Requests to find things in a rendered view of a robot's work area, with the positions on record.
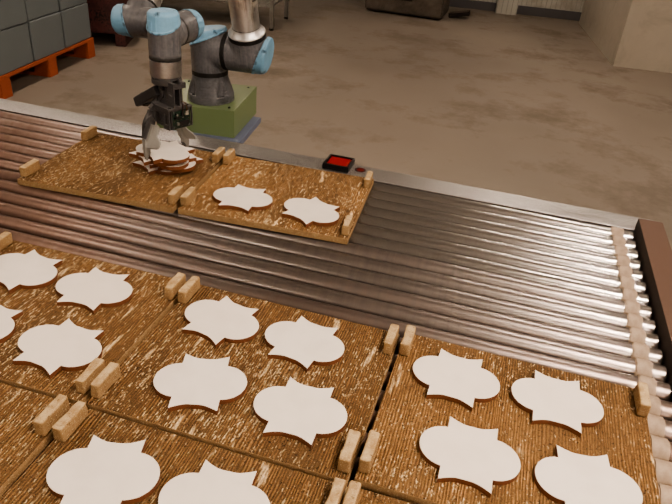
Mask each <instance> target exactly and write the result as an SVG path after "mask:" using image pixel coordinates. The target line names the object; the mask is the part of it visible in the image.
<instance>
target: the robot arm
mask: <svg viewBox="0 0 672 504"><path fill-rule="evenodd" d="M162 1H163V0H128V1H127V4H124V3H122V4H116V5H115V6H114V7H113V8H112V11H111V16H110V20H111V25H112V28H113V29H114V31H115V32H116V33H117V34H120V35H123V36H128V37H132V38H133V37H138V38H146V39H148V51H149V70H150V75H151V82H152V84H154V85H155V86H152V87H151V88H149V89H147V90H145V91H144V92H141V93H140V94H138V95H137V96H135V97H134V98H133V99H134V102H135V105H136V106H149V105H150V106H149V107H148V108H149V109H148V110H147V113H146V115H145V117H144V119H143V123H142V145H143V153H144V157H145V159H146V160H148V159H149V156H150V153H151V151H150V150H151V149H154V150H158V149H159V148H160V145H161V142H160V140H159V138H158V134H159V130H160V127H159V125H155V122H156V121H157V123H158V124H160V125H163V126H164V129H166V130H169V131H171V130H175V129H176V130H177V132H178V136H179V137H180V139H181V143H182V144H183V145H184V146H185V147H188V148H189V139H196V137H195V135H194V133H193V132H191V131H190V130H189V129H188V128H187V126H190V125H193V113H192V105H191V104H189V103H187V102H184V101H183V96H182V88H186V82H184V81H182V77H181V76H182V62H181V59H182V57H181V46H183V45H185V44H187V43H189V45H190V51H191V67H192V78H191V82H190V86H189V89H188V100H189V101H190V102H192V103H194V104H197V105H203V106H220V105H225V104H229V103H231V102H232V101H234V90H233V87H232V85H231V82H230V79H229V76H228V70H230V71H237V72H245V73H251V74H265V73H266V72H267V71H268V69H269V67H270V65H271V62H272V58H273V53H274V40H273V38H272V37H270V36H268V37H267V36H266V30H265V27H264V26H263V25H261V24H260V20H259V11H258V2H257V0H228V4H229V11H230V18H231V24H232V27H231V28H230V29H229V30H228V32H227V27H226V26H225V25H206V26H205V25H204V20H203V18H202V16H201V15H200V14H199V13H198V12H197V11H196V10H193V9H182V10H180V11H177V10H175V9H172V8H165V7H160V6H161V4H162ZM190 110H191V117H190Z"/></svg>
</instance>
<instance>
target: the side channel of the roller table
mask: <svg viewBox="0 0 672 504"><path fill-rule="evenodd" d="M633 233H634V238H633V240H634V241H636V248H635V250H637V251H638V260H640V262H641V267H640V271H643V281H642V282H645V283H646V292H645V294H648V295H649V304H648V306H650V307H651V308H652V317H651V320H654V321H655V324H656V327H655V333H654V334H657V335H658V336H659V346H658V349H660V350H661V351H662V353H663V360H662V366H665V367H666V369H667V378H666V382H665V383H668V384H670V386H671V398H670V401H669V402H672V249H671V246H670V243H669V240H668V237H667V234H666V231H665V228H664V225H663V223H662V222H656V221H651V220H645V219H640V218H639V219H638V221H637V223H636V226H635V229H634V232H633Z"/></svg>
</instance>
